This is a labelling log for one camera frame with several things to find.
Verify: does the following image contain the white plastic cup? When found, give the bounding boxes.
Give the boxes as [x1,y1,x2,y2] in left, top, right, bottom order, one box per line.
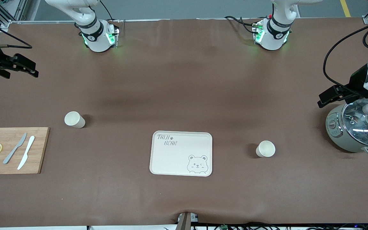
[64,111,86,129]
[256,141,276,158]

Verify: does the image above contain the white bear print tray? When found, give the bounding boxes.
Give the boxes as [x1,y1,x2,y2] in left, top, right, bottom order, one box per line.
[149,131,213,177]

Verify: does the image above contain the glass pot lid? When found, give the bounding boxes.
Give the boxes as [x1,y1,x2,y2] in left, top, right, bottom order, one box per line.
[342,98,368,148]

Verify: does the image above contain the grey plastic knife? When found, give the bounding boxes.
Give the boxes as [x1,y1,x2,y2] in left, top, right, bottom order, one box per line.
[3,133,27,165]

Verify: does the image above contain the wooden cutting board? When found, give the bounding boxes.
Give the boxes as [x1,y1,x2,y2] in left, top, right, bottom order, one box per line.
[0,127,50,175]

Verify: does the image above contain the white plastic knife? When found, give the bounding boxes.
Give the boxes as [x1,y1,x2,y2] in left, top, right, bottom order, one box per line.
[17,136,35,170]

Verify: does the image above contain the brown table cover mat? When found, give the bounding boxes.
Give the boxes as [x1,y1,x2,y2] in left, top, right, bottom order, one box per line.
[0,18,368,226]

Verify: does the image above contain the aluminium frame with struts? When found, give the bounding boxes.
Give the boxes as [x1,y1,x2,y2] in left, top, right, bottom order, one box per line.
[0,0,28,31]

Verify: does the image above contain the silver table edge rail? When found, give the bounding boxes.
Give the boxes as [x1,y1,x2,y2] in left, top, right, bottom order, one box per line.
[10,19,172,25]

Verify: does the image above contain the black arm base cables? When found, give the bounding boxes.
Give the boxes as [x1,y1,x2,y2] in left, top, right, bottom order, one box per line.
[224,15,261,35]

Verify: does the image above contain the small grey metal bracket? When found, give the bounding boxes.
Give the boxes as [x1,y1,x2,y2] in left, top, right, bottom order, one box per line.
[177,211,199,230]

